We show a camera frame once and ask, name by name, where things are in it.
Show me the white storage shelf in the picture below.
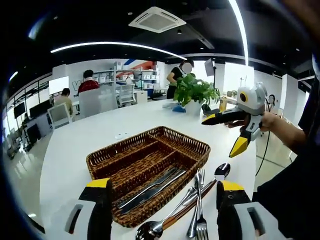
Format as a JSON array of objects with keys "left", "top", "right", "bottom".
[{"left": 94, "top": 61, "right": 160, "bottom": 91}]

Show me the person's dark clothing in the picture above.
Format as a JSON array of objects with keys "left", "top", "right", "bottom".
[{"left": 252, "top": 74, "right": 320, "bottom": 240}]

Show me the brown wicker storage slot basket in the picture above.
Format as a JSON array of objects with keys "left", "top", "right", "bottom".
[{"left": 85, "top": 125, "right": 212, "bottom": 229}]

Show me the steel fork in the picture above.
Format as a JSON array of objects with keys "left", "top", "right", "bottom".
[
  {"left": 194, "top": 172, "right": 209, "bottom": 240},
  {"left": 186, "top": 168, "right": 207, "bottom": 238}
]

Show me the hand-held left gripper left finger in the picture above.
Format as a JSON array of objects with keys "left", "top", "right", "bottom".
[{"left": 48, "top": 177, "right": 114, "bottom": 240}]

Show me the white ceiling air conditioner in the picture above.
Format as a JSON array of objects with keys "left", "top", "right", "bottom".
[{"left": 128, "top": 6, "right": 187, "bottom": 34}]

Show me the black cable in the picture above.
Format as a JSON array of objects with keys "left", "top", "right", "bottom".
[{"left": 254, "top": 94, "right": 276, "bottom": 176}]

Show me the steel spoon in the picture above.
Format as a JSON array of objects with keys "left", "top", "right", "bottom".
[
  {"left": 135, "top": 186, "right": 196, "bottom": 240},
  {"left": 189, "top": 162, "right": 232, "bottom": 201}
]

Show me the black curved object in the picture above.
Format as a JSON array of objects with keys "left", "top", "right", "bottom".
[{"left": 201, "top": 103, "right": 216, "bottom": 116}]

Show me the white cabinet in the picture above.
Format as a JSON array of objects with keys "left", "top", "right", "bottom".
[{"left": 133, "top": 90, "right": 148, "bottom": 104}]

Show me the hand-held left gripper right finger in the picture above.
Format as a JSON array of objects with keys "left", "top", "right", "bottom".
[{"left": 216, "top": 180, "right": 286, "bottom": 240}]

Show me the white worn device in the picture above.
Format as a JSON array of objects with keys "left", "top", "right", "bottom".
[{"left": 312, "top": 53, "right": 320, "bottom": 79}]

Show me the wooden handled spoon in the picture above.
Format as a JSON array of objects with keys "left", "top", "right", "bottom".
[{"left": 135, "top": 179, "right": 218, "bottom": 240}]

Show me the yellow bottle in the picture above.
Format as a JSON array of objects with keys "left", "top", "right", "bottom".
[{"left": 219, "top": 96, "right": 228, "bottom": 114}]

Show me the green potted plant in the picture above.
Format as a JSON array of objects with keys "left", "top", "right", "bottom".
[{"left": 173, "top": 73, "right": 221, "bottom": 117}]

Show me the studio light on stand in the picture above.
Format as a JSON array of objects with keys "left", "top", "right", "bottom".
[{"left": 204, "top": 58, "right": 217, "bottom": 91}]

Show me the black monitor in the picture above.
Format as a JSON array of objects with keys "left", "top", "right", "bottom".
[
  {"left": 13, "top": 101, "right": 26, "bottom": 118},
  {"left": 29, "top": 99, "right": 52, "bottom": 117}
]

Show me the white desk partition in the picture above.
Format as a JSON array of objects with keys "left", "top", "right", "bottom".
[{"left": 78, "top": 87, "right": 118, "bottom": 117}]

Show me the steel knife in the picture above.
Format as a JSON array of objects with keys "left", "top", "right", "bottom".
[
  {"left": 121, "top": 169, "right": 188, "bottom": 215},
  {"left": 116, "top": 167, "right": 178, "bottom": 210}
]

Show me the white bright screen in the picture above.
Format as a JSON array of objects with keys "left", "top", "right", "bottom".
[{"left": 48, "top": 75, "right": 70, "bottom": 95}]

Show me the person's right hand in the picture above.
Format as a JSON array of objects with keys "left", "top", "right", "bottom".
[{"left": 258, "top": 111, "right": 283, "bottom": 133}]

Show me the white office chair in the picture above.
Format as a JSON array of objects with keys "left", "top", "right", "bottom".
[
  {"left": 117, "top": 83, "right": 136, "bottom": 105},
  {"left": 47, "top": 102, "right": 72, "bottom": 130}
]

